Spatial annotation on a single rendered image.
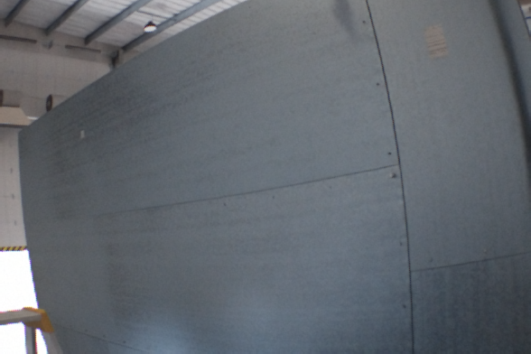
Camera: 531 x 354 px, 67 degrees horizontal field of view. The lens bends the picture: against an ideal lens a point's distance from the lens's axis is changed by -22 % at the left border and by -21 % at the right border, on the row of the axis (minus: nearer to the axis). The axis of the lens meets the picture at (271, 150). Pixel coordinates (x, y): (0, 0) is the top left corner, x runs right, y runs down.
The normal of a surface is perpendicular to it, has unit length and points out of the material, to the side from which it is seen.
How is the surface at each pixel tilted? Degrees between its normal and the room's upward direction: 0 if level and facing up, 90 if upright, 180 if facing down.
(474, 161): 90
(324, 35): 90
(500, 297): 90
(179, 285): 90
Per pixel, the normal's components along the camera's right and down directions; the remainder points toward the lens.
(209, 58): -0.60, -0.04
